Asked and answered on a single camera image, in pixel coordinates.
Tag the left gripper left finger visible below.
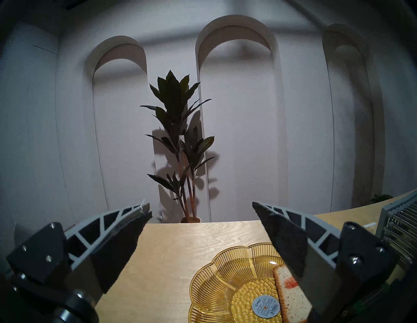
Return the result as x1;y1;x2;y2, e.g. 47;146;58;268
7;201;153;323

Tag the grey dish drying rack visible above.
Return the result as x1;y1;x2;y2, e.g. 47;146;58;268
375;190;417;271

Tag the amber glass flower plate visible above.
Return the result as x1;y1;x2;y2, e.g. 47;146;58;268
188;243;294;323

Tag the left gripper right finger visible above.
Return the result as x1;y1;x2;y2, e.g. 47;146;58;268
252;202;399;323

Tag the slice of bread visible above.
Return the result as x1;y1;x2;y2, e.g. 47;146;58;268
273;264;313;323

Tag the round grey plate sticker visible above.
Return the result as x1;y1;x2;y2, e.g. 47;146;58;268
252;295;280;317

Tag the tall potted plant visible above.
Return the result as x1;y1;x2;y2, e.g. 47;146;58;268
140;70;216;223

